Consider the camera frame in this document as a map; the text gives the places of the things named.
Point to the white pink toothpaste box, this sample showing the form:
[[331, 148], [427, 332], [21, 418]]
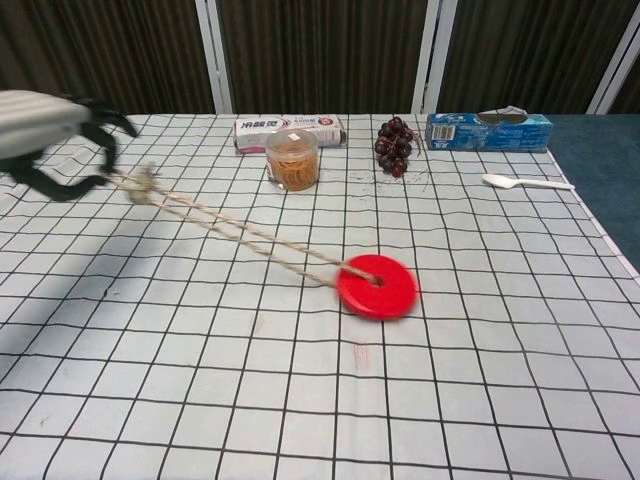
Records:
[[300, 127]]

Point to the white partition frame post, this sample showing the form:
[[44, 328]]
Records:
[[617, 70], [427, 60], [217, 60]]

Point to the dark red grape bunch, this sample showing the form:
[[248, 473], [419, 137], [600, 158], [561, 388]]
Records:
[[395, 147]]

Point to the white black-checked tablecloth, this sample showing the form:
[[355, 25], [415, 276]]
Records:
[[300, 350]]

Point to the white plastic spoon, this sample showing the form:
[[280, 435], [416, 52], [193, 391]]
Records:
[[497, 181]]

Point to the red disc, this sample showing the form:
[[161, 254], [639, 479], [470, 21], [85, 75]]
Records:
[[390, 300]]

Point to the blue cookie box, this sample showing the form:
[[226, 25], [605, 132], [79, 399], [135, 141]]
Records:
[[495, 135]]

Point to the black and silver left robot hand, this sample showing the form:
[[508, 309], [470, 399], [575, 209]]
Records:
[[35, 125]]

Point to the clear jar of rubber bands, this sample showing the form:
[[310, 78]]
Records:
[[292, 165]]

